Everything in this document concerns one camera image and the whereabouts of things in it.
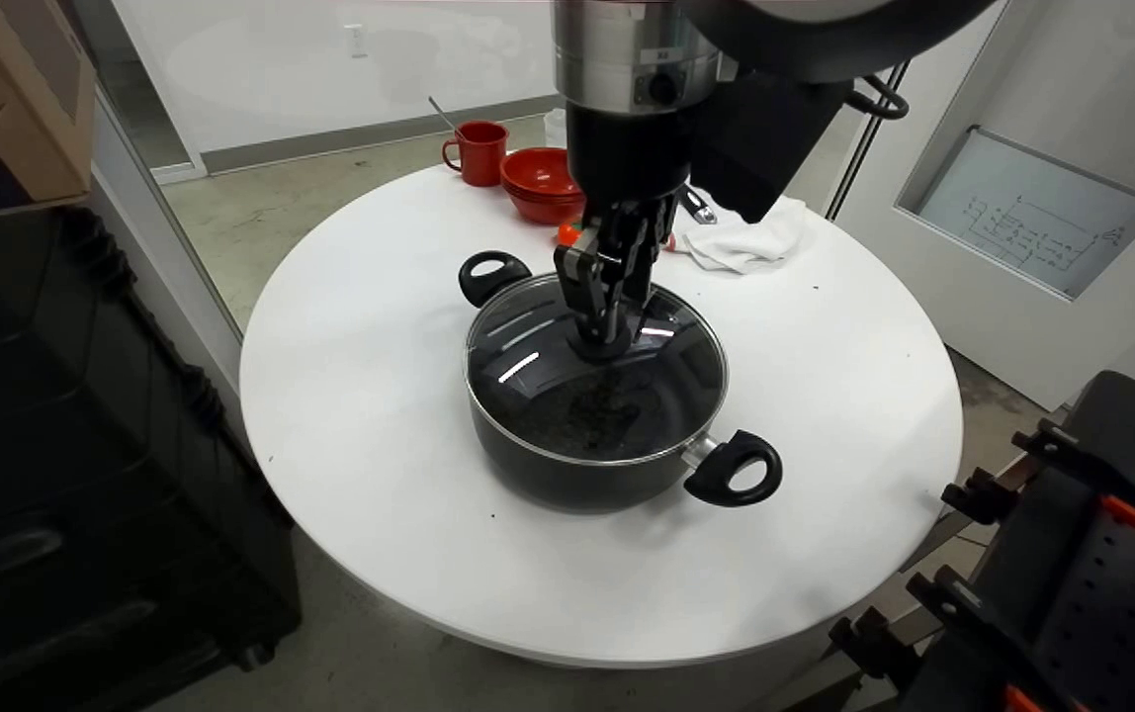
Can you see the small orange fruit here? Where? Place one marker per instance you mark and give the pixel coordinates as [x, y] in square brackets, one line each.
[565, 234]

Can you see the black orange clamp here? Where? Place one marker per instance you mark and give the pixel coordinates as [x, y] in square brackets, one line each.
[979, 661]
[1056, 475]

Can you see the white round table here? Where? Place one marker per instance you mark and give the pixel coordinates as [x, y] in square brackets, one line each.
[669, 531]

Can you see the red bowl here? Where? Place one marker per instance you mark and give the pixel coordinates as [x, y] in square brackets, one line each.
[540, 183]

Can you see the right black orange clamp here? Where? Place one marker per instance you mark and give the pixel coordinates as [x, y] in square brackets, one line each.
[979, 661]

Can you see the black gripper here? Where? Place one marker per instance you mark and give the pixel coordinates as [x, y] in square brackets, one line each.
[628, 172]

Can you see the white red striped towel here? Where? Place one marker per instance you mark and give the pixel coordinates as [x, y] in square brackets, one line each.
[725, 243]

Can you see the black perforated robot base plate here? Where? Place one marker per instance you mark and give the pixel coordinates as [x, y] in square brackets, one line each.
[1069, 586]

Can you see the glass pot lid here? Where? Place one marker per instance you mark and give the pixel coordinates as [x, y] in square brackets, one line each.
[540, 392]

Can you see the black cooking pot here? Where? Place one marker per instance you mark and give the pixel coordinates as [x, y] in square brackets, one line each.
[722, 473]

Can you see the red mug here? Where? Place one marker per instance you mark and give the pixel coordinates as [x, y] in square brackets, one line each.
[474, 153]

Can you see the left black orange clamp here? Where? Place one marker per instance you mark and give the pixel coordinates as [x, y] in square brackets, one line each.
[1056, 475]

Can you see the white franka robot arm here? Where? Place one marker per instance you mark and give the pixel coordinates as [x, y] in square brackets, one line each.
[713, 93]

